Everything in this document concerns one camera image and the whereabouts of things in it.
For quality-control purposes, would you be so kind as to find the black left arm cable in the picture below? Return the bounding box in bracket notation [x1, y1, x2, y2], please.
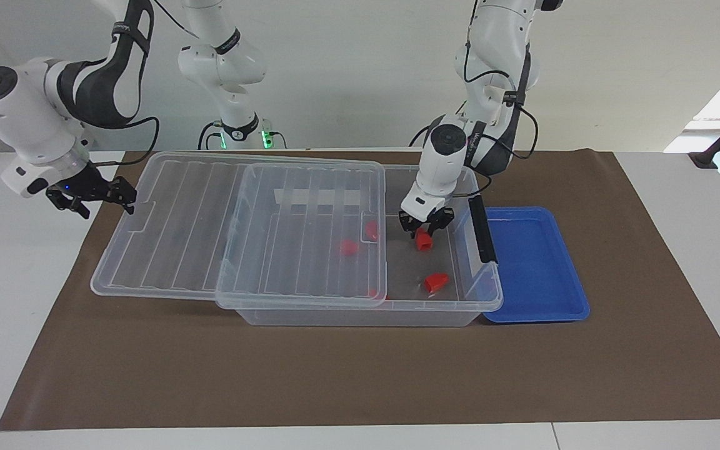
[464, 0, 540, 161]

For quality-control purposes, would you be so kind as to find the black box latch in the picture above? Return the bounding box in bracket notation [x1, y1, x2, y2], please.
[468, 196, 499, 264]

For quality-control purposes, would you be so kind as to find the clear plastic storage box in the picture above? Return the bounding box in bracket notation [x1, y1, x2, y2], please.
[217, 164, 504, 328]

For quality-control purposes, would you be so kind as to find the brown table mat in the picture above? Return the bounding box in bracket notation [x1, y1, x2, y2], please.
[0, 149, 720, 432]

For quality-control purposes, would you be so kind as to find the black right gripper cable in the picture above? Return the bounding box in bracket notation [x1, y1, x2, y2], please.
[88, 116, 161, 167]

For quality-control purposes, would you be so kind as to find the clear plastic box lid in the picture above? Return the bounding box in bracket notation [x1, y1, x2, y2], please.
[90, 152, 389, 310]

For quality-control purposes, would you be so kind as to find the blue plastic tray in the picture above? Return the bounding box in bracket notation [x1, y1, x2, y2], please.
[482, 206, 591, 324]

